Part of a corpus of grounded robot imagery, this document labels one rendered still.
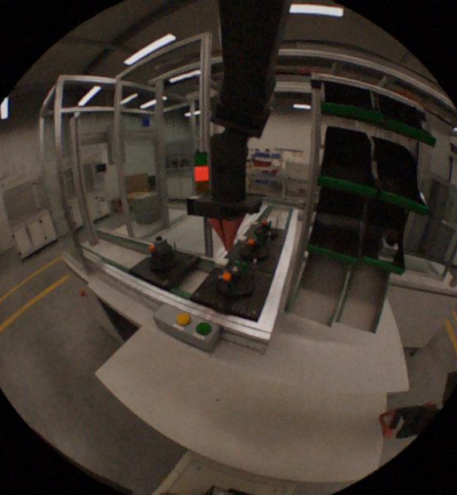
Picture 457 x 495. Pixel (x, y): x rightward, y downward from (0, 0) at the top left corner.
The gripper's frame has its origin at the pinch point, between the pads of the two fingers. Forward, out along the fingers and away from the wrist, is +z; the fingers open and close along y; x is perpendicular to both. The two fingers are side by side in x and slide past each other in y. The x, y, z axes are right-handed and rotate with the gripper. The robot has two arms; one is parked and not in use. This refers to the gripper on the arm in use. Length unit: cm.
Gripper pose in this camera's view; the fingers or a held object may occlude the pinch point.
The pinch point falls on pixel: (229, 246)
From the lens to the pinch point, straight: 33.5
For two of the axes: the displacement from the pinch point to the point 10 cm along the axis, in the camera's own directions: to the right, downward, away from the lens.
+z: 0.1, 8.7, 4.9
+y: -9.2, -1.9, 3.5
